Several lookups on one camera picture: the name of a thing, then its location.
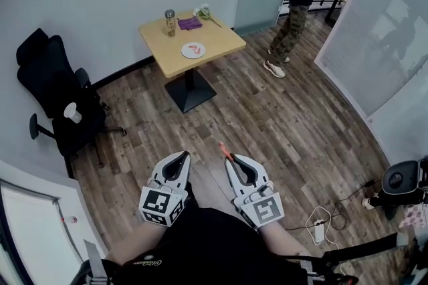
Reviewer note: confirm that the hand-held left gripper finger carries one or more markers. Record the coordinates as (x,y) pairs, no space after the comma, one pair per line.
(160,167)
(185,176)

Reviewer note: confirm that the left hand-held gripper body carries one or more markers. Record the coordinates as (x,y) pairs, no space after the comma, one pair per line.
(157,203)

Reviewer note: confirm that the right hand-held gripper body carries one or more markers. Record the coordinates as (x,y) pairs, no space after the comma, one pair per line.
(264,210)

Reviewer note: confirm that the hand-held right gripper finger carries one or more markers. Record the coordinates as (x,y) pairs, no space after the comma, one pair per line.
(235,181)
(261,173)

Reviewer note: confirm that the orange toy shrimp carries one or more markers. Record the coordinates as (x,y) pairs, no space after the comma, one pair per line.
(224,150)
(196,49)

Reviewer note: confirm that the white round plate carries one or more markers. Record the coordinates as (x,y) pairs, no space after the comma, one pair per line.
(187,54)

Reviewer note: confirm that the person's right forearm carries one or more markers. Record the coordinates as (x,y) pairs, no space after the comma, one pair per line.
(284,240)

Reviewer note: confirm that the person's left forearm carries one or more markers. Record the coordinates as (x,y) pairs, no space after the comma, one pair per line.
(137,245)

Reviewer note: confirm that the white power strip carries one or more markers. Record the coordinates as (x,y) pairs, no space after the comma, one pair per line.
(318,231)

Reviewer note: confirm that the person's black shirt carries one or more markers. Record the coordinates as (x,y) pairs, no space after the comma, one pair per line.
(207,250)

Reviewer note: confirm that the small red-capped bottle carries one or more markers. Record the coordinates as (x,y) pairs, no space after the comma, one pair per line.
(69,219)

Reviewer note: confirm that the white paper cup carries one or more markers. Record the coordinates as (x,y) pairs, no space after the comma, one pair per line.
(72,112)

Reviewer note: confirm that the black office chair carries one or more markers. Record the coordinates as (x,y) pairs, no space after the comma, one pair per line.
(57,83)

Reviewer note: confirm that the black wheeled device base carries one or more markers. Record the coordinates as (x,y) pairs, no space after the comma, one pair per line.
(399,181)

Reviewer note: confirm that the clear glass bottle steel lid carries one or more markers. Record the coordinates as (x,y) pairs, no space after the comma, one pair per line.
(170,24)

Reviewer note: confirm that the purple folded cloth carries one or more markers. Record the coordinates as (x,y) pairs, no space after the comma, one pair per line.
(189,23)

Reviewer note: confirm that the pink checkered cloth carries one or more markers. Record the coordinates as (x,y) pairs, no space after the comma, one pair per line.
(416,214)

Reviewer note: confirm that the white flower sprig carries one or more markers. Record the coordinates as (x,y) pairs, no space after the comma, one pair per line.
(203,12)

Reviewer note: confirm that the white partition panel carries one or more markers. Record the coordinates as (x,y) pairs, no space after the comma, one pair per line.
(378,26)

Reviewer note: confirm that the square wooden pedestal table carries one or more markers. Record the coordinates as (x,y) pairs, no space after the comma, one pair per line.
(217,41)

